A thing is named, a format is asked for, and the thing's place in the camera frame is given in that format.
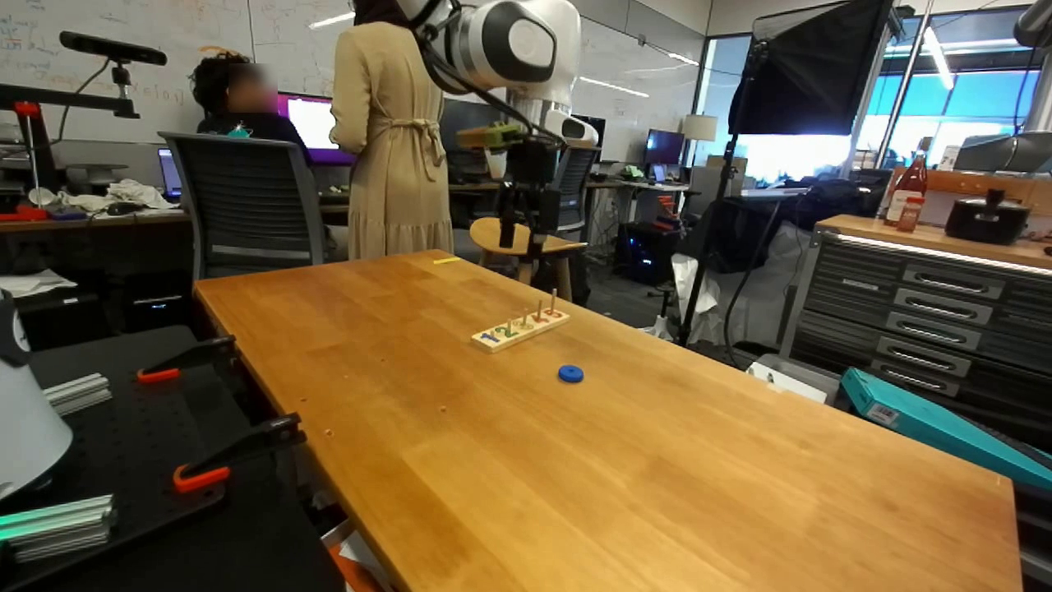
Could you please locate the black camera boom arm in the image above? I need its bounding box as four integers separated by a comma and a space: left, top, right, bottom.
0, 31, 172, 191

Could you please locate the black photo softbox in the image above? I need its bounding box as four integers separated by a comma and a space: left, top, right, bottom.
728, 0, 897, 140

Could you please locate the monitor with purple screen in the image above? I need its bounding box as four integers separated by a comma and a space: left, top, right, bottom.
280, 88, 357, 170

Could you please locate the person in beige dress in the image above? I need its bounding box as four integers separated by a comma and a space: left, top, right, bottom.
326, 0, 458, 264

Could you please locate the white flat box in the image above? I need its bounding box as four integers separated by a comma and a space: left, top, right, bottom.
748, 352, 844, 407

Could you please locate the red labelled bottle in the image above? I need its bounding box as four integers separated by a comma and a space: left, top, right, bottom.
881, 151, 930, 236

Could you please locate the round wooden stool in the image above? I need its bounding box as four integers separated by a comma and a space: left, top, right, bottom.
468, 215, 593, 301

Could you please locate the black light stand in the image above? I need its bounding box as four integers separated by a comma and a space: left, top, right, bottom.
673, 129, 741, 350

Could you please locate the grey drawer cabinet wooden top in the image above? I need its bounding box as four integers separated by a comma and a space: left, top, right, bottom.
780, 210, 1052, 425

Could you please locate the seated person dark top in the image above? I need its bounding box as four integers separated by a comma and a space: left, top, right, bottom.
191, 48, 291, 143

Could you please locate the black clamp orange handle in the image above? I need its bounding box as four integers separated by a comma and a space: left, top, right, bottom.
131, 331, 241, 392
167, 410, 307, 499

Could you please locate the aluminium extrusion bar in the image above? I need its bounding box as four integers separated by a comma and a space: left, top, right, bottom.
41, 369, 114, 422
0, 491, 119, 567

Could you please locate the grey mesh office chair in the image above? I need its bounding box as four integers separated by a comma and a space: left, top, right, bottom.
158, 129, 331, 283

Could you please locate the wooden peg holder board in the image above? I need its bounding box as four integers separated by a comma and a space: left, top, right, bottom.
472, 290, 576, 355

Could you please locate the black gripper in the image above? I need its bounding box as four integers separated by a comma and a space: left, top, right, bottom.
497, 137, 566, 251

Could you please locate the white table lamp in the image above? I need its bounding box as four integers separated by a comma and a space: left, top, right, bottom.
673, 113, 720, 166

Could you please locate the teal and black case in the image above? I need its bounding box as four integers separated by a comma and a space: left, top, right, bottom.
839, 365, 1052, 499

